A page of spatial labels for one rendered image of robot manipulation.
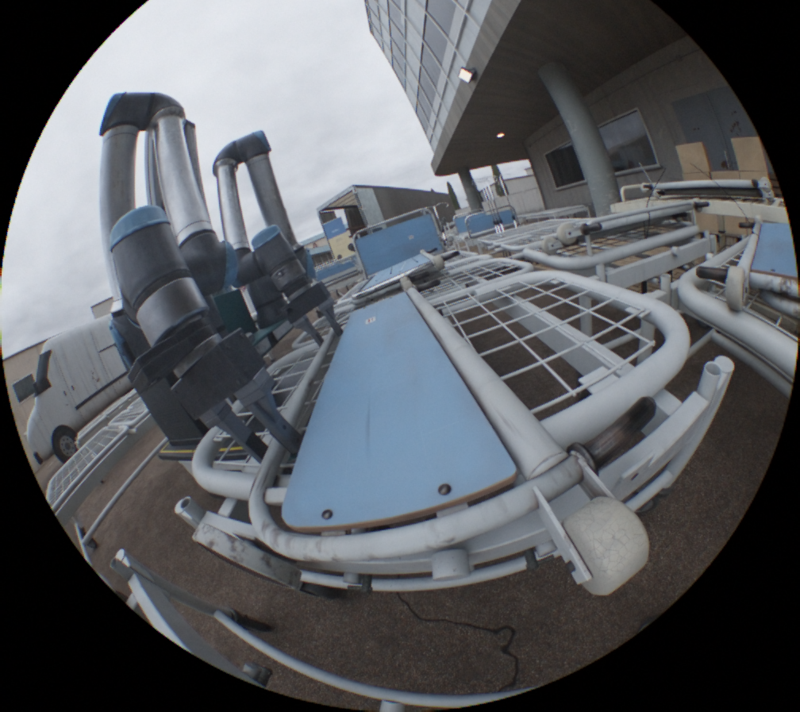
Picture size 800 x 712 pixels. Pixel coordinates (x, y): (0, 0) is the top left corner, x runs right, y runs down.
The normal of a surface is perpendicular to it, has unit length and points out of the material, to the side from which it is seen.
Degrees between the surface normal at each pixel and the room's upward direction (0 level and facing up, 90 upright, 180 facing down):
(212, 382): 90
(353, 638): 0
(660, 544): 0
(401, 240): 90
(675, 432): 0
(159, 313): 85
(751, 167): 90
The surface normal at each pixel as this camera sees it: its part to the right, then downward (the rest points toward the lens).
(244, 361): 0.86, -0.51
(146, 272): 0.58, -0.11
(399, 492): -0.36, -0.90
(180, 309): 0.79, -0.32
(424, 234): -0.02, 0.29
